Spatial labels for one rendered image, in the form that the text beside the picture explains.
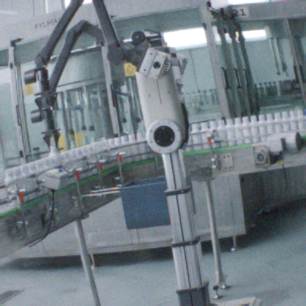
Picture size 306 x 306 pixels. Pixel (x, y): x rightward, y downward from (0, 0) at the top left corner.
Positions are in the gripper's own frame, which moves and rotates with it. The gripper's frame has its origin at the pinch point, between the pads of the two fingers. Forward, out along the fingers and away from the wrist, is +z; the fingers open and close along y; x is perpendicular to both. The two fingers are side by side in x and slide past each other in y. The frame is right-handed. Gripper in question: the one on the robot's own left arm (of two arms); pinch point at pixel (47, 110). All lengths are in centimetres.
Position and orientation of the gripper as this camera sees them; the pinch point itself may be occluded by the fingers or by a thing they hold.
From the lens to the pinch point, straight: 424.4
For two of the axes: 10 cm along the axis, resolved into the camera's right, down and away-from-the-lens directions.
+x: 2.1, -0.9, 9.7
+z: 1.7, 9.8, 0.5
